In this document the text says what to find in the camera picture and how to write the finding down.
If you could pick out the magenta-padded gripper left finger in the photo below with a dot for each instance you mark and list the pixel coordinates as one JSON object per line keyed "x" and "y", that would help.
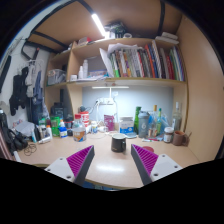
{"x": 63, "y": 168}

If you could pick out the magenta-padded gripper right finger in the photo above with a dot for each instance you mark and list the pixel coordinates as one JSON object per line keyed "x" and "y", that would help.
{"x": 160, "y": 166}

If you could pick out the clear red-capped drink bottle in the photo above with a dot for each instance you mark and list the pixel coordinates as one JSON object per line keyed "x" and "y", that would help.
{"x": 79, "y": 133}

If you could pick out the flat round red coaster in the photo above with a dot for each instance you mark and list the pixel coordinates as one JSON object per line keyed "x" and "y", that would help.
{"x": 149, "y": 148}

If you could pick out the brown jar with white lid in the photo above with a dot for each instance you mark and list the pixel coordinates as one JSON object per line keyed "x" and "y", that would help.
{"x": 168, "y": 135}

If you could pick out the white tube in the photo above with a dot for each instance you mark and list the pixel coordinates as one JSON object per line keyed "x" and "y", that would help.
{"x": 44, "y": 140}

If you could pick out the brown mug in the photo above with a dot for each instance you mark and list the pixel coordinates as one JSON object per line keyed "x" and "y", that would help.
{"x": 178, "y": 138}

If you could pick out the white bottle with blue label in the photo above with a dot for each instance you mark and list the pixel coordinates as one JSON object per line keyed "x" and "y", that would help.
{"x": 63, "y": 130}

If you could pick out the green container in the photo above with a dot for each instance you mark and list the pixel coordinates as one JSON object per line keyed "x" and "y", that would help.
{"x": 55, "y": 126}

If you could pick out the grey shaker bottle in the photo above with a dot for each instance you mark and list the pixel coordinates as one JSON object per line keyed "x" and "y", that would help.
{"x": 143, "y": 125}

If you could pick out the black mug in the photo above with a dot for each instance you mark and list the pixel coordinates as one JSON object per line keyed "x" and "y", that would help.
{"x": 118, "y": 143}

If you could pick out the clear glass bottle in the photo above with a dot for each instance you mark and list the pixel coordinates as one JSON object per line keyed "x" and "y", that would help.
{"x": 177, "y": 120}

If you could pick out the green bottle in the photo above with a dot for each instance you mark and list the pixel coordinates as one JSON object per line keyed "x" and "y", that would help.
{"x": 137, "y": 120}

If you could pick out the white and blue carton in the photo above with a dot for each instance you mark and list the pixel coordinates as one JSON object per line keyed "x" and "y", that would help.
{"x": 126, "y": 126}

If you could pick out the black bag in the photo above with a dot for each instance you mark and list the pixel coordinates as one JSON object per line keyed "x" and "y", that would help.
{"x": 11, "y": 138}

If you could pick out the magenta pouch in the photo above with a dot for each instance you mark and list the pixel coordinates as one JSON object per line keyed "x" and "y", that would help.
{"x": 109, "y": 122}

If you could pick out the white power strip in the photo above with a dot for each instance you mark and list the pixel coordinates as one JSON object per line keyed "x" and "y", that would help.
{"x": 105, "y": 101}

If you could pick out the hanging dark clothes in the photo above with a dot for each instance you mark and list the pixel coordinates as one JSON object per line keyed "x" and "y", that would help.
{"x": 23, "y": 90}

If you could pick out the white LED desk lamp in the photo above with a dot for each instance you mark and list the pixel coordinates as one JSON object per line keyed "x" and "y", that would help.
{"x": 110, "y": 87}

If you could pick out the wooden shelf unit with books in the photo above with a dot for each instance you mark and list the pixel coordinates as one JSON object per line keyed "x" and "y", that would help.
{"x": 133, "y": 61}

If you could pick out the ceiling light bar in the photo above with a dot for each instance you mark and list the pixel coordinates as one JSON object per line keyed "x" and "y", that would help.
{"x": 98, "y": 24}

